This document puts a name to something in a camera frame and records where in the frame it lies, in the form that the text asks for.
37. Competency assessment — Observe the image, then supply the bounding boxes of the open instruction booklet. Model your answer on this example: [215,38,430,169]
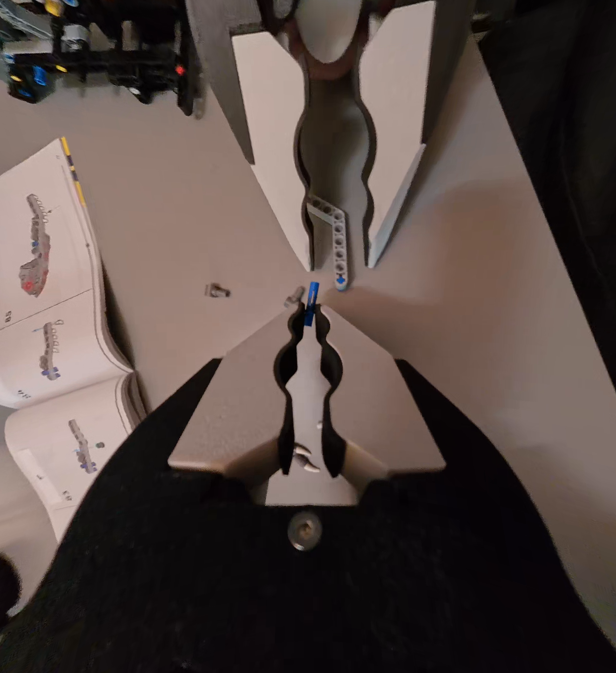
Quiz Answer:
[0,137,149,543]

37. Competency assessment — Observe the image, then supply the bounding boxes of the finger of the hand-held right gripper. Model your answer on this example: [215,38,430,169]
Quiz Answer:
[186,0,316,273]
[357,0,478,270]

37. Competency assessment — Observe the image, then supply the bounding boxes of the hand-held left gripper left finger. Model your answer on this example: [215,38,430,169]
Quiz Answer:
[167,305,302,485]

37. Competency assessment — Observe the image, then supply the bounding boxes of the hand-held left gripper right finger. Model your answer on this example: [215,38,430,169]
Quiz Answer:
[314,306,447,487]

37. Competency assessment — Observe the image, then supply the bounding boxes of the toy truck model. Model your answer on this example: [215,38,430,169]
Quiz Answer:
[0,0,206,117]

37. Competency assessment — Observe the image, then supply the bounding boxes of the grey angled toy beam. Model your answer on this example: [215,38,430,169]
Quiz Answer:
[306,195,353,293]

